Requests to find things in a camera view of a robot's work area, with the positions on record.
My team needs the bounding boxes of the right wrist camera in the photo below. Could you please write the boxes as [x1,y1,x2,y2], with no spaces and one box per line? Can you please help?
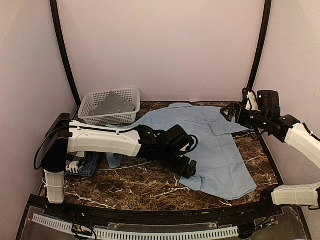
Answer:
[242,87,259,111]

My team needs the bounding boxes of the white slotted cable duct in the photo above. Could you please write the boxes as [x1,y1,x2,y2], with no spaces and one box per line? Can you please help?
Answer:
[32,214,239,240]

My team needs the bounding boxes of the left black frame post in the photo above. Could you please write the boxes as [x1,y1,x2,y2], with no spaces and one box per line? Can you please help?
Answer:
[49,0,82,108]

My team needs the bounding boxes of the black frame post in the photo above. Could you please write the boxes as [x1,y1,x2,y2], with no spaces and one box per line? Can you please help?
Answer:
[247,0,272,90]
[49,0,82,108]

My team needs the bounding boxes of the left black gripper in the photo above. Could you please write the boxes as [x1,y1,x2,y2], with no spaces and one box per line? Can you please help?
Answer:
[158,148,198,180]

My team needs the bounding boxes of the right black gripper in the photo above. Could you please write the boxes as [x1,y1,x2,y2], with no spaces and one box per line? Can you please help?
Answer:
[221,102,270,130]

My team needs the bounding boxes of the grey shirt in basket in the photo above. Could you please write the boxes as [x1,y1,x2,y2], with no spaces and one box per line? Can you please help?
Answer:
[90,91,136,116]

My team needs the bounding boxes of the blue checked folded shirt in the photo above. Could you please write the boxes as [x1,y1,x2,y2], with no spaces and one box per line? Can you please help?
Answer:
[64,152,100,178]

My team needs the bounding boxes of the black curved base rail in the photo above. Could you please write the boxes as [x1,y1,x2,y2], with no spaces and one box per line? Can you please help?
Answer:
[27,194,285,226]

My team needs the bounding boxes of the white plastic mesh basket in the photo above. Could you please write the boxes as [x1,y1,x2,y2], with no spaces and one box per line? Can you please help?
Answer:
[78,87,141,126]

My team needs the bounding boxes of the light blue long sleeve shirt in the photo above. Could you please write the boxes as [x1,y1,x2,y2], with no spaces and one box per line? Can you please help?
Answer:
[106,103,258,201]

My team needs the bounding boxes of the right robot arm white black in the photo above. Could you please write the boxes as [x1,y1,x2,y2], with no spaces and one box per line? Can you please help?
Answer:
[220,88,320,217]

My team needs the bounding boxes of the black white plaid folded shirt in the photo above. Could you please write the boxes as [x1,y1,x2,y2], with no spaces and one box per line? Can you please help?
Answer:
[65,152,88,174]

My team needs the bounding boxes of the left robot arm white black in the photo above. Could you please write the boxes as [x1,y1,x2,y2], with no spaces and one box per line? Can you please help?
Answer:
[33,113,199,218]

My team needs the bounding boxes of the right black frame post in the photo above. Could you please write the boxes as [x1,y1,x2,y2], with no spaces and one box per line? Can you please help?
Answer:
[247,0,272,90]

